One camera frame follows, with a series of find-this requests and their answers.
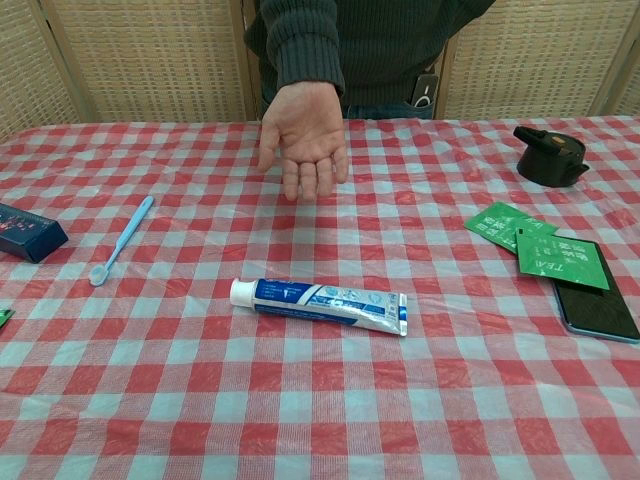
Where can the person's open bare hand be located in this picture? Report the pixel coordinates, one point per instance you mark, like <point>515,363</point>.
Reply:
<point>307,135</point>

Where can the dark knit sweater forearm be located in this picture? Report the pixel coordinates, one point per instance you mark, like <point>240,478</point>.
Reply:
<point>306,47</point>

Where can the blue and white toothpaste tube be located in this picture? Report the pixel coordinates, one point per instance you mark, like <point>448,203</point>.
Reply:
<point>325,302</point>

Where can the person's dark sweater torso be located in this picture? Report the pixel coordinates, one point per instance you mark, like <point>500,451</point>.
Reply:
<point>385,50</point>

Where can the black device in pocket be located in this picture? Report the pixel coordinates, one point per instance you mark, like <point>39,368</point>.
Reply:
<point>424,92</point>

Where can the woven rattan folding screen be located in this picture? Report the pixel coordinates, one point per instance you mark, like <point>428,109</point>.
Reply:
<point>150,60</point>

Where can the red white checkered tablecloth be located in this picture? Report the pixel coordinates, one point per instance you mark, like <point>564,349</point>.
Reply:
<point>320,320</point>

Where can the light blue toothbrush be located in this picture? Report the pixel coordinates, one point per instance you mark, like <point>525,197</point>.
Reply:
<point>121,241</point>

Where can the green tea sachet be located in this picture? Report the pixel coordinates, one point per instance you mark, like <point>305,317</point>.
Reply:
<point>502,225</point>
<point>562,257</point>

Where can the black teapot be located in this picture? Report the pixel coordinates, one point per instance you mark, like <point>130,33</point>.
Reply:
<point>548,157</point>

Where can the dark blue cardboard box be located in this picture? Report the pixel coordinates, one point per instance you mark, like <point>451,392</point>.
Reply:
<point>27,232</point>

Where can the black smartphone with blue edge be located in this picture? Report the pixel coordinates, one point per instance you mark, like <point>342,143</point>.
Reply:
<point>597,310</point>

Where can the small green packet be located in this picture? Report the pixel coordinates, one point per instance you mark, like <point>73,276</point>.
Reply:
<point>4,317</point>

